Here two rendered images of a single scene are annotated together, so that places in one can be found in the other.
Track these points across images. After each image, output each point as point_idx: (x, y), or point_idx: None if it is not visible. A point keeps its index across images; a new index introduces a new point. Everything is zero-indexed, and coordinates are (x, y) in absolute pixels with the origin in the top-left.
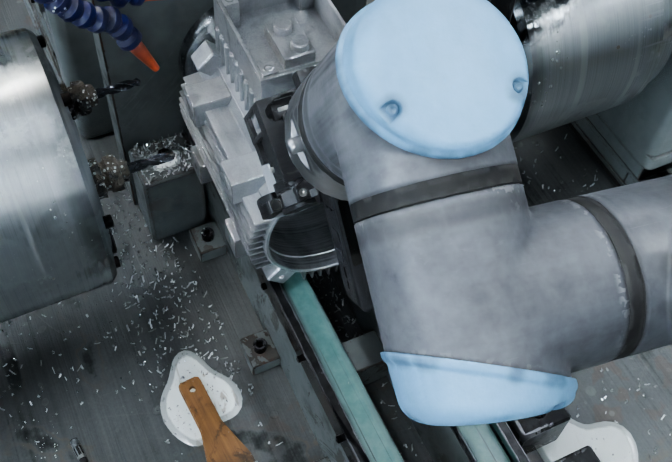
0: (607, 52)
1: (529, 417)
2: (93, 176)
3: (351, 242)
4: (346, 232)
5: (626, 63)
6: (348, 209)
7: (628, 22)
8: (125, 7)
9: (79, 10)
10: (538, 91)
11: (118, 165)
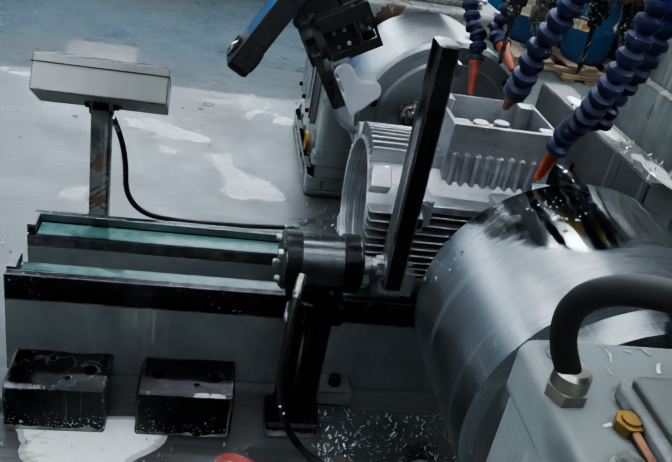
0: (467, 309)
1: (158, 366)
2: (406, 101)
3: (257, 14)
4: (262, 7)
5: (462, 350)
6: None
7: (498, 308)
8: (542, 114)
9: (465, 2)
10: (431, 270)
11: (412, 108)
